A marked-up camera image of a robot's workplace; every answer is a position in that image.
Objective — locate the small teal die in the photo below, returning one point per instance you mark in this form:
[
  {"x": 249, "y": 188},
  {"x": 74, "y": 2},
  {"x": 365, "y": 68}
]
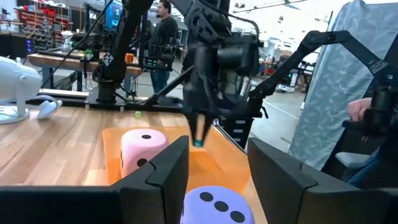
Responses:
[{"x": 198, "y": 143}]

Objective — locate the white camera on stand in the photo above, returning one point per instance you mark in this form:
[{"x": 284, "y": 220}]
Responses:
[{"x": 18, "y": 81}]

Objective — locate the light grey chair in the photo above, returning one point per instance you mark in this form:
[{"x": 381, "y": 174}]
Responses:
[{"x": 351, "y": 159}]

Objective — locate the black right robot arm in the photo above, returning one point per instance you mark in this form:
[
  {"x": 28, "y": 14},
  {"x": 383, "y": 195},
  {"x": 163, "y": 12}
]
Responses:
[{"x": 127, "y": 37}]

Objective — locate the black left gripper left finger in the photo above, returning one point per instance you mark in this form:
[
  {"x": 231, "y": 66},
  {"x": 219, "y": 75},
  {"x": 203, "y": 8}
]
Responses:
[{"x": 140, "y": 202}]

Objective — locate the large pink foam die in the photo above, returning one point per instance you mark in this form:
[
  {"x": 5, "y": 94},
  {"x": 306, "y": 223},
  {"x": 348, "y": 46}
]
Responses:
[{"x": 140, "y": 152}]

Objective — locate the blue-lit monitor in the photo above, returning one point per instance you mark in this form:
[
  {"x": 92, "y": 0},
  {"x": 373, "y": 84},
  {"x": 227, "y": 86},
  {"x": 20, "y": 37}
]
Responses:
[{"x": 113, "y": 15}]

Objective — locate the large purple foam die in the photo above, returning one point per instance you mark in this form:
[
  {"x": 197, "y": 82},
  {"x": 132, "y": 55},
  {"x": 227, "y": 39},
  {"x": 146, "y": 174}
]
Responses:
[{"x": 199, "y": 214}]

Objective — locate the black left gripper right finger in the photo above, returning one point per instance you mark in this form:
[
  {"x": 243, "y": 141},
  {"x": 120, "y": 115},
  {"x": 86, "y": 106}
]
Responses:
[{"x": 295, "y": 202}]

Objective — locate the shelf with red bins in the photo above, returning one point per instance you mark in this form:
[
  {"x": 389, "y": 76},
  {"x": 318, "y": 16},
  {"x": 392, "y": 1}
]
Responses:
[{"x": 43, "y": 21}]

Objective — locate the grey patterned curtain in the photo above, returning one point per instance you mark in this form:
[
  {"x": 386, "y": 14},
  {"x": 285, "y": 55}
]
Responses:
[{"x": 335, "y": 93}]

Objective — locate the person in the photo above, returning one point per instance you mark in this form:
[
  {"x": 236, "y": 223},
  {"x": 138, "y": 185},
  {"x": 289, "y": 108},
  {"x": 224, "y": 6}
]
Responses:
[
  {"x": 357, "y": 109},
  {"x": 163, "y": 34}
]

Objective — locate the wooden workbench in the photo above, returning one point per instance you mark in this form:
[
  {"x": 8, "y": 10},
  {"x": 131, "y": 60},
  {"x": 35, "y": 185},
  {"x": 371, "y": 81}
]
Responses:
[{"x": 62, "y": 60}]

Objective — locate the thin wooden board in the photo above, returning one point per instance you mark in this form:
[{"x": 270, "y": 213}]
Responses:
[{"x": 217, "y": 168}]

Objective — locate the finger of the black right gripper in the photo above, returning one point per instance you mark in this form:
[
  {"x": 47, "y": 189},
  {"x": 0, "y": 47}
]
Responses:
[
  {"x": 193, "y": 124},
  {"x": 206, "y": 124}
]

